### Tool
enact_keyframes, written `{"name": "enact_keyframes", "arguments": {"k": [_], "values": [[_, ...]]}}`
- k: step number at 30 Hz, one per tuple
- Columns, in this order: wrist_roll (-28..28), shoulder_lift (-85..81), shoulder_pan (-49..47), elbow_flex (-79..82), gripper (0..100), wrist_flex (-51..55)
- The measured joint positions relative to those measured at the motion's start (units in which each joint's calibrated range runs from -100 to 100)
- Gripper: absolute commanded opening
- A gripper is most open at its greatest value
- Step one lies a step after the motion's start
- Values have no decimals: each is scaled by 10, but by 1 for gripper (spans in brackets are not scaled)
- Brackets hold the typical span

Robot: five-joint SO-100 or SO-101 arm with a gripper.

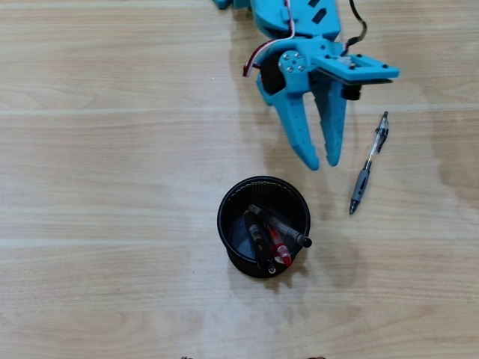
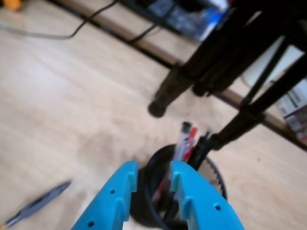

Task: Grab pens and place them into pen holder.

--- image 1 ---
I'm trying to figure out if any black mesh pen holder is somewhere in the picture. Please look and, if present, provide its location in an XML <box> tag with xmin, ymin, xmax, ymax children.
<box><xmin>216</xmin><ymin>175</ymin><xmax>312</xmax><ymax>280</ymax></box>

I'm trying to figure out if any grey grip clear pen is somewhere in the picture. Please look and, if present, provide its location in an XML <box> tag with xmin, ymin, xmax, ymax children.
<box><xmin>349</xmin><ymin>111</ymin><xmax>391</xmax><ymax>216</ymax></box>

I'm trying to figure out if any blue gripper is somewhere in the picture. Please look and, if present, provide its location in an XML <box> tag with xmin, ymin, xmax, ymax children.
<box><xmin>255</xmin><ymin>35</ymin><xmax>349</xmax><ymax>172</ymax></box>

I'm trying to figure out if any clear black-capped stick pen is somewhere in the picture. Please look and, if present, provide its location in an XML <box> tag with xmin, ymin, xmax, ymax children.
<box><xmin>248</xmin><ymin>203</ymin><xmax>313</xmax><ymax>249</ymax></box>

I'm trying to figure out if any blue wrist camera module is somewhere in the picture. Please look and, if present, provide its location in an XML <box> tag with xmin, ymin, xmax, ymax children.
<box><xmin>312</xmin><ymin>52</ymin><xmax>401</xmax><ymax>102</ymax></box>

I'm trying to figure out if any black gel pen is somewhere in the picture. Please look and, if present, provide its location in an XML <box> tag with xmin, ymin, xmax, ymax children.
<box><xmin>242</xmin><ymin>211</ymin><xmax>278</xmax><ymax>274</ymax></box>

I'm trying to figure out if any red clear pen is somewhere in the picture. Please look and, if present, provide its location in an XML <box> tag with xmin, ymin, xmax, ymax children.
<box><xmin>263</xmin><ymin>222</ymin><xmax>293</xmax><ymax>267</ymax></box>

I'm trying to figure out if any red white black servo wire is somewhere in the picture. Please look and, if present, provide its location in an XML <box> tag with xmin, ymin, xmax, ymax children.
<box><xmin>242</xmin><ymin>0</ymin><xmax>297</xmax><ymax>79</ymax></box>

